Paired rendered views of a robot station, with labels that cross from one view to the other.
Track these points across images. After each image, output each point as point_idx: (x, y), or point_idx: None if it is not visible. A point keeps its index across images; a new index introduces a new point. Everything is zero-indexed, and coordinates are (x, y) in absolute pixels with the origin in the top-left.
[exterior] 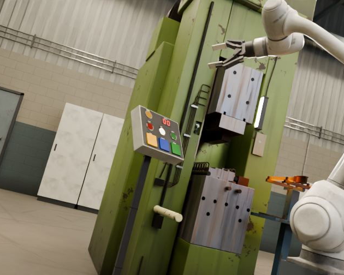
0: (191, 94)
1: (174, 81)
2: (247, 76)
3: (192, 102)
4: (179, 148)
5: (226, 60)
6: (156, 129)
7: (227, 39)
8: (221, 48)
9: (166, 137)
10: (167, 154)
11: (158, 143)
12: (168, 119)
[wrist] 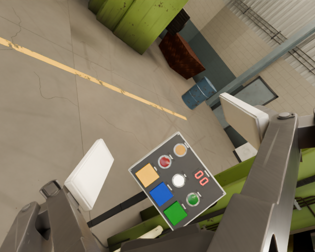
0: (309, 185)
1: (312, 149)
2: None
3: (298, 196)
4: (186, 218)
5: (59, 207)
6: (172, 171)
7: None
8: (243, 132)
9: (178, 191)
10: (154, 206)
11: (154, 186)
12: (212, 178)
